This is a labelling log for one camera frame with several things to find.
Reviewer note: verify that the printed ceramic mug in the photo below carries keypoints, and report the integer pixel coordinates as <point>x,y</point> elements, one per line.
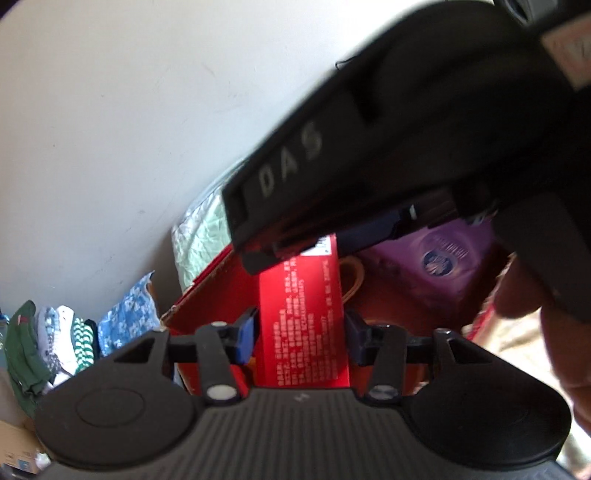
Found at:
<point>359,279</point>

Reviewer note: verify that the person's right hand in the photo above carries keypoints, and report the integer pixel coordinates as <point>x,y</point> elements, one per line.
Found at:
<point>561,350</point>

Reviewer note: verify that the cream desktop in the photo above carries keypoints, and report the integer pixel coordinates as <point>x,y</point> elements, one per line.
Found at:
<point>517,355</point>

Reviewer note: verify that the white patterned garment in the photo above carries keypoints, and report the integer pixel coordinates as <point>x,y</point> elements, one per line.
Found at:
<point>55,332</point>

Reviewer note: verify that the dark green garment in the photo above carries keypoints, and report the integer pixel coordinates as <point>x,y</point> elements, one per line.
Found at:
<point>27,355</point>

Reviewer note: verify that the purple tissue pack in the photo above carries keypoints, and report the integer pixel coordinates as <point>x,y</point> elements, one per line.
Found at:
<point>443,263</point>

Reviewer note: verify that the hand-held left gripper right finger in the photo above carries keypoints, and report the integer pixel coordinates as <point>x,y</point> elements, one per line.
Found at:
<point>355,341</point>

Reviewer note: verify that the green white striped garment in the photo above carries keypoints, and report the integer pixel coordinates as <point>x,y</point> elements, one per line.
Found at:
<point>83,341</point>

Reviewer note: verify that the brown cardboard box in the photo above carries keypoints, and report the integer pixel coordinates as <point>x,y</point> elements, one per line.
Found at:
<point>16,443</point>

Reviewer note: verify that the small red carton with barcode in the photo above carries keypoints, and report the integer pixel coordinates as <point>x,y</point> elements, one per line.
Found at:
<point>300,323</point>

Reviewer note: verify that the blue patterned cloth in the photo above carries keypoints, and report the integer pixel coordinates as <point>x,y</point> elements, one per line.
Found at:
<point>124,314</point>

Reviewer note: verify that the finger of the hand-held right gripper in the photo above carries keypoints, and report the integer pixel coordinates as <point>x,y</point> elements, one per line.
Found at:
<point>374,230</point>
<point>554,244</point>

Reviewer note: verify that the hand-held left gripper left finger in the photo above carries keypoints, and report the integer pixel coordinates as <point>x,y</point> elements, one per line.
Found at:
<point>244,337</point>

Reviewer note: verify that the large red cardboard box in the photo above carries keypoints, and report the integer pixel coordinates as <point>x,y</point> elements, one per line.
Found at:
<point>207,300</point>

